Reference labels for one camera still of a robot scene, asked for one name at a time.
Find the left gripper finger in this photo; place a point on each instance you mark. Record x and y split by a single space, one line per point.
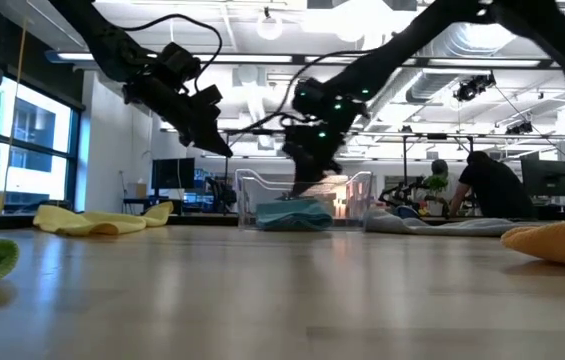
212 140

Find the teal microfiber towel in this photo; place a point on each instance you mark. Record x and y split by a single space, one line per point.
292 217

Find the grey microfiber towel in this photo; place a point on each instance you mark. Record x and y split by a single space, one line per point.
452 229

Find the black monitor on arm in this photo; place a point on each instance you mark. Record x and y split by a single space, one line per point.
549 177

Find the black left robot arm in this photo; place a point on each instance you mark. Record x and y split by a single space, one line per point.
107 40

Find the background black robot arm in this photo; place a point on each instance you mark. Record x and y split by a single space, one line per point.
402 192

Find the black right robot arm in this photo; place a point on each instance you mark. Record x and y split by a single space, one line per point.
412 45

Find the yellow microfiber towel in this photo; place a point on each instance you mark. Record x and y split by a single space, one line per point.
87 222

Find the orange microfiber towel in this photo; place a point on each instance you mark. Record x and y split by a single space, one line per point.
562 245

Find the clear plastic bin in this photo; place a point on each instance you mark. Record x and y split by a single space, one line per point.
352 200

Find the black monitor on desk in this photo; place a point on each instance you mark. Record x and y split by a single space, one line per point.
172 174

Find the black office chair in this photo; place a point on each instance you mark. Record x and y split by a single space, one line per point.
219 192

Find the dark background desk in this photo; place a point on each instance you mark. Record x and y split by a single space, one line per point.
152 201

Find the small blue rounded object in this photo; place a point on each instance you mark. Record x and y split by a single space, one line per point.
407 212

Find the person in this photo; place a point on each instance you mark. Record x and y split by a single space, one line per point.
497 190
439 167

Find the green background potted plant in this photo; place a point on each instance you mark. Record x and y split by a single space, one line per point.
437 184

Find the dark-framed window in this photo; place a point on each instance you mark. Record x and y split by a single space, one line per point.
37 125

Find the black ceiling spotlight cluster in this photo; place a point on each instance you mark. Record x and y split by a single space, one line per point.
472 89

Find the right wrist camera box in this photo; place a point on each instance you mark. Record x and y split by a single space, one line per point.
296 140

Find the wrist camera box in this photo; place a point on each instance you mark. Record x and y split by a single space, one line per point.
296 140
207 102

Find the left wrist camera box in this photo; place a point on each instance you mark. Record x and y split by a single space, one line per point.
207 102

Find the black background gantry frame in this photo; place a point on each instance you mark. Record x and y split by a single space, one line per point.
262 132

